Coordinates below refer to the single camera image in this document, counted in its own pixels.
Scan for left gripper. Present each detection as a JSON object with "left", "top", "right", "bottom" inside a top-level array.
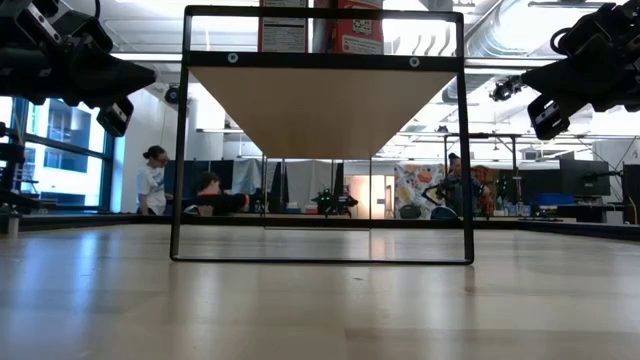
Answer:
[{"left": 39, "top": 0, "right": 157, "bottom": 139}]

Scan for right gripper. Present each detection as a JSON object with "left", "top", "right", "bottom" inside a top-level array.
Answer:
[{"left": 521, "top": 0, "right": 624, "bottom": 142}]

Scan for small red cereal box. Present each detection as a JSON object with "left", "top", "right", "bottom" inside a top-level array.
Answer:
[
  {"left": 258, "top": 0, "right": 310, "bottom": 54},
  {"left": 312, "top": 0, "right": 385, "bottom": 55}
]

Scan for long ceiling light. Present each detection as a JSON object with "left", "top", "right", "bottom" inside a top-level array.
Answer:
[
  {"left": 109, "top": 52, "right": 184, "bottom": 64},
  {"left": 464, "top": 58, "right": 556, "bottom": 69}
]

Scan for black track spotlight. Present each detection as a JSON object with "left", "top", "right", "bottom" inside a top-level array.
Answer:
[{"left": 489, "top": 74, "right": 524, "bottom": 104}]

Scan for black monitor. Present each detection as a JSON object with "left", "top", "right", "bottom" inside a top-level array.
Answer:
[
  {"left": 558, "top": 158, "right": 612, "bottom": 198},
  {"left": 622, "top": 163, "right": 640, "bottom": 225}
]

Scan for large window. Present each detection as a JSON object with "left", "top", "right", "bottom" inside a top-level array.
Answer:
[{"left": 0, "top": 97, "right": 119, "bottom": 214}]

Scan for person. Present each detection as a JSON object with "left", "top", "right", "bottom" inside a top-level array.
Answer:
[
  {"left": 135, "top": 144, "right": 170, "bottom": 216},
  {"left": 439, "top": 152, "right": 494, "bottom": 219},
  {"left": 183, "top": 170, "right": 250, "bottom": 217}
]

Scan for blue box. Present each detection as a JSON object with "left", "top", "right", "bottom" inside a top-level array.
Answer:
[{"left": 538, "top": 193, "right": 577, "bottom": 207}]

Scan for black metal stand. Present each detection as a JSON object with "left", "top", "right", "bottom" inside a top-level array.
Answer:
[{"left": 0, "top": 142, "right": 57, "bottom": 211}]

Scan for blue bag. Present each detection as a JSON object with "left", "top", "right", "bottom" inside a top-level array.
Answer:
[{"left": 429, "top": 205, "right": 459, "bottom": 221}]

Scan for floral cloth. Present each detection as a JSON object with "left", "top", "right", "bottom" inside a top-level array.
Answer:
[{"left": 393, "top": 162, "right": 447, "bottom": 220}]

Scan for grey partition curtain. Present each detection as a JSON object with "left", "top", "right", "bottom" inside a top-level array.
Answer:
[{"left": 234, "top": 158, "right": 346, "bottom": 214}]

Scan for background robot with green lights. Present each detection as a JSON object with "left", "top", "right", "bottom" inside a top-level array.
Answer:
[{"left": 311, "top": 185, "right": 360, "bottom": 219}]

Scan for silver ceiling duct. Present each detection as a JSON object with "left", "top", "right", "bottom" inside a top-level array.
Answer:
[{"left": 462, "top": 0, "right": 556, "bottom": 59}]

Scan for black background rig frame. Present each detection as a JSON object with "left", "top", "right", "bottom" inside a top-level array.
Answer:
[{"left": 442, "top": 132, "right": 524, "bottom": 216}]

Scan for black table rail frame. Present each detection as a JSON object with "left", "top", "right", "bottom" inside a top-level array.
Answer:
[{"left": 0, "top": 212, "right": 640, "bottom": 242}]

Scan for white cylinder post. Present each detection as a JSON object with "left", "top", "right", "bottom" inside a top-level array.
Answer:
[{"left": 5, "top": 210, "right": 21, "bottom": 239}]

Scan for wooden shelf with black frame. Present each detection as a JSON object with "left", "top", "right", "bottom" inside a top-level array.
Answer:
[{"left": 169, "top": 4, "right": 475, "bottom": 265}]

